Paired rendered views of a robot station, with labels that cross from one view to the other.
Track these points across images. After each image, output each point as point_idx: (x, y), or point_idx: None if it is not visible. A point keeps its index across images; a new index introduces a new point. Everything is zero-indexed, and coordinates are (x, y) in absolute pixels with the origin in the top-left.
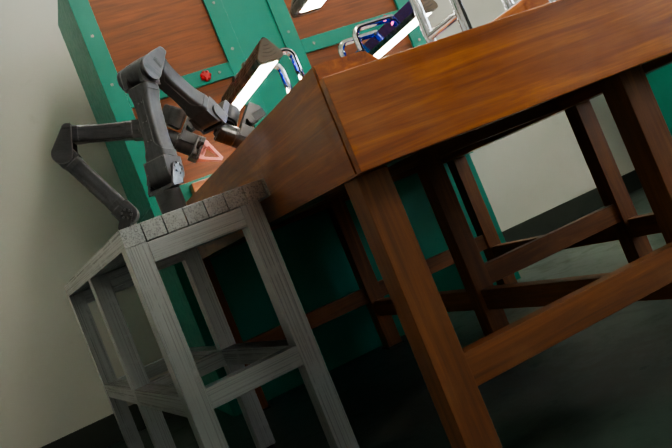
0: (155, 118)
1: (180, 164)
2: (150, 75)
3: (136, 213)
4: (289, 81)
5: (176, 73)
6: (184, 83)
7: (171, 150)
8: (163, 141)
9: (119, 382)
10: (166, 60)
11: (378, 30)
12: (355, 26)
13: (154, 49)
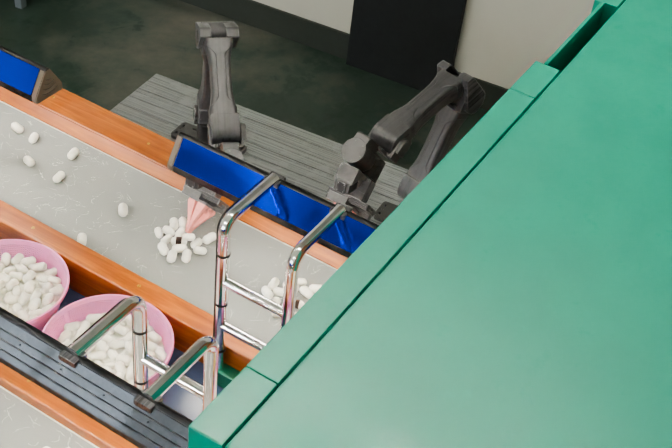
0: (202, 70)
1: (195, 113)
2: (195, 38)
3: (397, 192)
4: (284, 286)
5: (210, 65)
6: (210, 79)
7: (198, 99)
8: (200, 88)
9: None
10: (205, 45)
11: (132, 385)
12: (133, 296)
13: (198, 25)
